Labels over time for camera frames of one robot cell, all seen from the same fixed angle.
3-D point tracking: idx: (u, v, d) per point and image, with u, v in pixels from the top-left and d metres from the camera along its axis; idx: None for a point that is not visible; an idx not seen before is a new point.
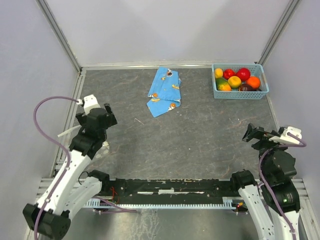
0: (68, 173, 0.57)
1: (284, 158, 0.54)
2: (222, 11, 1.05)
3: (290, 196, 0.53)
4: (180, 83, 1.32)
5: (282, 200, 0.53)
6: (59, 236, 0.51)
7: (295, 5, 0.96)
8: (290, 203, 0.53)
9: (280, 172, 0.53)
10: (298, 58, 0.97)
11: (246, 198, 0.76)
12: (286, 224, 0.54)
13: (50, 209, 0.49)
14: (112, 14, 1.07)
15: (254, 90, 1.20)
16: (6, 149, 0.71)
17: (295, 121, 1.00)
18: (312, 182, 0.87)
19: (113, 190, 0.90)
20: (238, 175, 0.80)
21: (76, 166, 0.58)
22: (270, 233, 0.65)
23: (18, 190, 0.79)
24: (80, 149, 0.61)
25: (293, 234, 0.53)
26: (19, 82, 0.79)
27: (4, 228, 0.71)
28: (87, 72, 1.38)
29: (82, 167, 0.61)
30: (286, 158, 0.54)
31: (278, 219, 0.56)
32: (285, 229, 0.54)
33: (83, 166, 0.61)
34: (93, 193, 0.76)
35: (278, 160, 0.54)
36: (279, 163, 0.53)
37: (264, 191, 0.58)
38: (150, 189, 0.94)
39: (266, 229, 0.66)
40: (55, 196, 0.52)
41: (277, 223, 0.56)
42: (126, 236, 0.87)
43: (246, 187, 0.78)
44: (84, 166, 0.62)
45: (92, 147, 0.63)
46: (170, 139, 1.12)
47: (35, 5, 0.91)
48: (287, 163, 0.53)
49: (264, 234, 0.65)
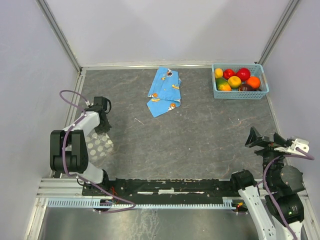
0: (85, 118, 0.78)
1: (290, 174, 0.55)
2: (222, 11, 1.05)
3: (294, 208, 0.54)
4: (180, 83, 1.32)
5: (287, 212, 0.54)
6: (82, 163, 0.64)
7: (295, 6, 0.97)
8: (295, 214, 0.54)
9: (287, 188, 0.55)
10: (297, 59, 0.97)
11: (247, 198, 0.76)
12: (290, 233, 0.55)
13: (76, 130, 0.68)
14: (112, 13, 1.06)
15: (254, 90, 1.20)
16: (6, 148, 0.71)
17: (294, 121, 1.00)
18: (311, 182, 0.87)
19: (113, 190, 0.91)
20: (238, 176, 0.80)
21: (90, 115, 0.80)
22: (270, 234, 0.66)
23: (18, 190, 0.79)
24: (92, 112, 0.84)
25: None
26: (19, 82, 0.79)
27: (5, 228, 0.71)
28: (87, 72, 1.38)
29: (94, 121, 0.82)
30: (294, 174, 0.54)
31: (281, 228, 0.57)
32: (289, 238, 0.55)
33: (94, 120, 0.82)
34: (96, 180, 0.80)
35: (286, 176, 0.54)
36: (287, 180, 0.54)
37: (269, 202, 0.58)
38: (150, 189, 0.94)
39: (266, 230, 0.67)
40: (79, 125, 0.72)
41: (281, 232, 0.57)
42: (126, 236, 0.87)
43: (246, 188, 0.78)
44: (95, 121, 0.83)
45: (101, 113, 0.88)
46: (170, 139, 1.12)
47: (35, 5, 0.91)
48: (294, 179, 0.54)
49: (265, 235, 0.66)
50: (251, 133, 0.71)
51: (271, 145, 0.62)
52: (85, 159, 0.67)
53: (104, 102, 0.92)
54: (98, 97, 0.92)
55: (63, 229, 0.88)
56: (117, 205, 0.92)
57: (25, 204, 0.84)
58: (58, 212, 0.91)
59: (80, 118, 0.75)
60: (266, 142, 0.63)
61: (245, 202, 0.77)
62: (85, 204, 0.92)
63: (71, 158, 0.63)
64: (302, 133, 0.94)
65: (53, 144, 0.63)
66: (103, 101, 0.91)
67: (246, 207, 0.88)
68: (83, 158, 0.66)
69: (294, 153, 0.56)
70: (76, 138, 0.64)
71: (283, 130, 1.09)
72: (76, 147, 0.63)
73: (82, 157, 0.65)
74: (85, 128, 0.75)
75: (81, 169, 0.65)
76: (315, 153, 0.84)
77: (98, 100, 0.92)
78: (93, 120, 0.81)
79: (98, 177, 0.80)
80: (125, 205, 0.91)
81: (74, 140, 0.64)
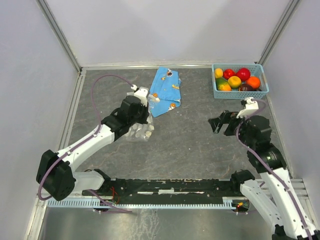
0: (93, 140, 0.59)
1: (257, 119, 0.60)
2: (222, 11, 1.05)
3: (272, 153, 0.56)
4: (180, 83, 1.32)
5: (266, 158, 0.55)
6: (60, 195, 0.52)
7: (295, 6, 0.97)
8: (275, 160, 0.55)
9: (257, 131, 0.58)
10: (297, 58, 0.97)
11: (248, 190, 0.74)
12: (279, 182, 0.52)
13: (67, 161, 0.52)
14: (112, 13, 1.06)
15: (254, 90, 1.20)
16: (6, 148, 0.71)
17: (294, 121, 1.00)
18: (311, 182, 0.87)
19: (113, 190, 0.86)
20: (237, 174, 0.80)
21: (102, 137, 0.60)
22: (278, 218, 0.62)
23: (18, 190, 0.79)
24: (110, 126, 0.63)
25: (288, 191, 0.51)
26: (19, 82, 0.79)
27: (5, 228, 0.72)
28: (86, 72, 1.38)
29: (106, 142, 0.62)
30: (260, 119, 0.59)
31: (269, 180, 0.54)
32: (279, 188, 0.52)
33: (106, 141, 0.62)
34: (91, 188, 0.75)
35: (253, 121, 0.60)
36: (255, 123, 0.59)
37: (251, 155, 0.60)
38: (150, 190, 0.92)
39: (273, 214, 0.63)
40: (76, 153, 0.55)
41: (271, 186, 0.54)
42: (126, 236, 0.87)
43: (245, 182, 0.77)
44: (107, 142, 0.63)
45: (120, 129, 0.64)
46: (170, 139, 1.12)
47: (35, 5, 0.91)
48: (261, 122, 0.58)
49: (272, 219, 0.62)
50: (212, 123, 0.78)
51: (232, 116, 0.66)
52: (69, 189, 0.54)
53: (132, 109, 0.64)
54: (129, 101, 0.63)
55: (62, 229, 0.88)
56: (115, 205, 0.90)
57: (25, 204, 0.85)
58: (58, 212, 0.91)
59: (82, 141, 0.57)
60: (228, 115, 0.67)
61: (247, 195, 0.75)
62: (85, 204, 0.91)
63: (51, 184, 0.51)
64: (301, 133, 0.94)
65: (42, 162, 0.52)
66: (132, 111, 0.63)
67: (246, 207, 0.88)
68: (65, 188, 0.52)
69: (254, 109, 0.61)
70: (60, 172, 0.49)
71: (283, 130, 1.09)
72: (58, 181, 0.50)
73: (62, 189, 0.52)
74: (85, 155, 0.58)
75: (57, 198, 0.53)
76: (315, 153, 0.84)
77: (126, 105, 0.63)
78: (104, 142, 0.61)
79: (95, 184, 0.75)
80: (124, 205, 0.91)
81: (59, 173, 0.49)
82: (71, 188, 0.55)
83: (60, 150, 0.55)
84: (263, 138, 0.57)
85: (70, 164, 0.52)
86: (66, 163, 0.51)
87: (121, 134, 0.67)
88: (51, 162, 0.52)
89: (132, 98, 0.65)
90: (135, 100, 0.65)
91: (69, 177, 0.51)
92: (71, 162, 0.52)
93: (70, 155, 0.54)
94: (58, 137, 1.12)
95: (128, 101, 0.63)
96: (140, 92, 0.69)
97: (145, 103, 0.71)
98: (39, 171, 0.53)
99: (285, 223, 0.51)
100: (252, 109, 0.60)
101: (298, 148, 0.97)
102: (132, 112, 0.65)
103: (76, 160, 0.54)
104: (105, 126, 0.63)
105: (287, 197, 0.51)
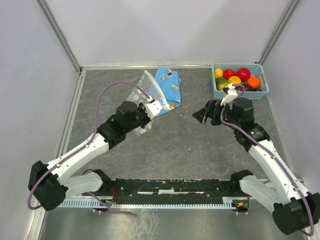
0: (84, 152, 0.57)
1: (241, 101, 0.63)
2: (222, 11, 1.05)
3: (256, 130, 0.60)
4: (180, 83, 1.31)
5: (250, 132, 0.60)
6: (49, 206, 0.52)
7: (295, 6, 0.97)
8: (259, 135, 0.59)
9: (241, 111, 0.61)
10: (297, 58, 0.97)
11: (247, 183, 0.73)
12: (265, 152, 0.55)
13: (56, 174, 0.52)
14: (112, 13, 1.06)
15: (254, 90, 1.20)
16: (6, 149, 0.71)
17: (294, 121, 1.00)
18: (311, 182, 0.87)
19: (113, 190, 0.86)
20: (235, 173, 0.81)
21: (95, 147, 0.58)
22: (276, 197, 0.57)
23: (18, 190, 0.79)
24: (104, 135, 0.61)
25: (275, 158, 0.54)
26: (19, 83, 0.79)
27: (5, 229, 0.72)
28: (87, 72, 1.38)
29: (98, 152, 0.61)
30: (244, 101, 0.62)
31: (255, 152, 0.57)
32: (266, 157, 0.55)
33: (99, 152, 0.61)
34: (89, 189, 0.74)
35: (238, 102, 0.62)
36: (239, 103, 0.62)
37: (237, 134, 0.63)
38: (150, 190, 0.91)
39: (271, 196, 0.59)
40: (65, 165, 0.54)
41: (258, 158, 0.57)
42: (126, 236, 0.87)
43: (244, 178, 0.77)
44: (100, 152, 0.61)
45: (115, 138, 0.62)
46: (170, 139, 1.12)
47: (35, 5, 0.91)
48: (244, 102, 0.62)
49: (271, 199, 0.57)
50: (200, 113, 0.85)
51: (216, 105, 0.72)
52: (59, 199, 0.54)
53: (128, 117, 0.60)
54: (124, 109, 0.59)
55: (62, 229, 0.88)
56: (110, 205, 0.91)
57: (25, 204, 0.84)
58: (58, 212, 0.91)
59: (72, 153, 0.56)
60: (213, 103, 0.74)
61: (248, 190, 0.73)
62: (85, 204, 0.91)
63: (39, 195, 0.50)
64: (301, 133, 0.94)
65: (32, 173, 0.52)
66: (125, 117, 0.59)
67: (246, 207, 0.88)
68: (55, 199, 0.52)
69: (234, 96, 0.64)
70: (47, 185, 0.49)
71: (283, 130, 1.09)
72: (47, 193, 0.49)
73: (52, 199, 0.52)
74: (77, 166, 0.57)
75: (47, 208, 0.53)
76: (315, 153, 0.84)
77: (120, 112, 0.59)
78: (96, 153, 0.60)
79: (94, 186, 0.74)
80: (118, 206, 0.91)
81: (46, 187, 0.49)
82: (61, 198, 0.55)
83: (50, 161, 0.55)
84: (247, 117, 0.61)
85: (59, 177, 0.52)
86: (55, 177, 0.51)
87: (116, 143, 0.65)
88: (40, 173, 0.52)
89: (128, 105, 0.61)
90: (130, 106, 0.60)
91: (59, 189, 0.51)
92: (59, 176, 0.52)
93: (60, 168, 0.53)
94: (58, 137, 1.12)
95: (123, 109, 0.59)
96: (152, 107, 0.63)
97: (152, 117, 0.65)
98: (30, 181, 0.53)
99: (278, 190, 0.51)
100: (233, 96, 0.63)
101: (297, 148, 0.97)
102: (127, 121, 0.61)
103: (66, 173, 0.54)
104: (99, 135, 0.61)
105: (274, 164, 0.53)
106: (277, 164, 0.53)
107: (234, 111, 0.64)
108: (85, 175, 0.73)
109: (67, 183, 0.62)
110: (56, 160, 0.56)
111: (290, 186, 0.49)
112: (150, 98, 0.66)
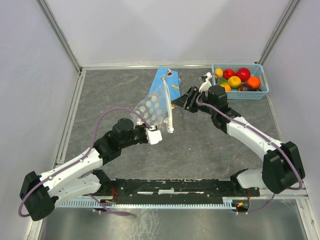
0: (77, 166, 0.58)
1: (215, 87, 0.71)
2: (222, 11, 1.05)
3: (231, 113, 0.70)
4: (180, 83, 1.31)
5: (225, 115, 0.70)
6: (36, 216, 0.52)
7: (295, 6, 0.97)
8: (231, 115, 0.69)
9: (216, 98, 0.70)
10: (297, 58, 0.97)
11: (243, 176, 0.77)
12: (238, 125, 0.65)
13: (47, 187, 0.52)
14: (112, 13, 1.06)
15: (254, 90, 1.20)
16: (6, 148, 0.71)
17: (294, 121, 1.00)
18: (313, 182, 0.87)
19: (113, 190, 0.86)
20: (234, 175, 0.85)
21: (88, 162, 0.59)
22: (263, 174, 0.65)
23: (18, 190, 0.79)
24: (100, 151, 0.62)
25: (246, 126, 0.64)
26: (19, 82, 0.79)
27: (5, 228, 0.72)
28: (86, 72, 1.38)
29: (92, 167, 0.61)
30: (217, 88, 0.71)
31: (231, 127, 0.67)
32: (239, 128, 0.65)
33: (92, 167, 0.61)
34: (89, 191, 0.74)
35: (213, 90, 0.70)
36: (213, 91, 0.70)
37: (215, 119, 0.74)
38: (150, 190, 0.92)
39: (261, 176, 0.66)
40: (58, 178, 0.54)
41: (235, 131, 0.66)
42: (126, 236, 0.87)
43: (239, 174, 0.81)
44: (94, 167, 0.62)
45: (110, 155, 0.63)
46: (170, 139, 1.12)
47: (34, 4, 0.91)
48: (217, 89, 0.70)
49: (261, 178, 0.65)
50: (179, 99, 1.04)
51: (195, 91, 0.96)
52: (48, 210, 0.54)
53: (123, 134, 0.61)
54: (120, 127, 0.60)
55: (62, 229, 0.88)
56: (108, 205, 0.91)
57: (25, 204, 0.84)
58: (58, 212, 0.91)
59: (66, 166, 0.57)
60: (194, 90, 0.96)
61: (247, 184, 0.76)
62: (85, 204, 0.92)
63: (28, 205, 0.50)
64: (301, 132, 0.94)
65: (24, 183, 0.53)
66: (122, 134, 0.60)
67: (246, 207, 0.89)
68: (43, 210, 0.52)
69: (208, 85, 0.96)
70: (38, 196, 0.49)
71: (283, 130, 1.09)
72: (34, 206, 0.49)
73: (41, 211, 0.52)
74: (69, 179, 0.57)
75: (34, 218, 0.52)
76: (314, 153, 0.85)
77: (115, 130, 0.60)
78: (89, 168, 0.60)
79: (93, 187, 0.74)
80: (116, 206, 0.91)
81: (36, 199, 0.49)
82: (50, 210, 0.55)
83: (44, 173, 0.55)
84: (222, 103, 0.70)
85: (49, 190, 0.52)
86: (45, 190, 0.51)
87: (111, 158, 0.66)
88: (32, 184, 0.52)
89: (125, 123, 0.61)
90: (126, 125, 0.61)
91: (49, 202, 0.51)
92: (50, 188, 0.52)
93: (52, 180, 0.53)
94: (58, 137, 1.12)
95: (120, 128, 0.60)
96: (152, 134, 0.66)
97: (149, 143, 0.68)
98: (22, 190, 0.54)
99: (256, 150, 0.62)
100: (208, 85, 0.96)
101: None
102: (123, 138, 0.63)
103: (57, 186, 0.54)
104: (95, 151, 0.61)
105: (247, 131, 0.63)
106: (250, 130, 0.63)
107: (211, 98, 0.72)
108: (81, 180, 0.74)
109: (59, 192, 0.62)
110: (49, 172, 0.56)
111: (264, 142, 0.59)
112: (152, 127, 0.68)
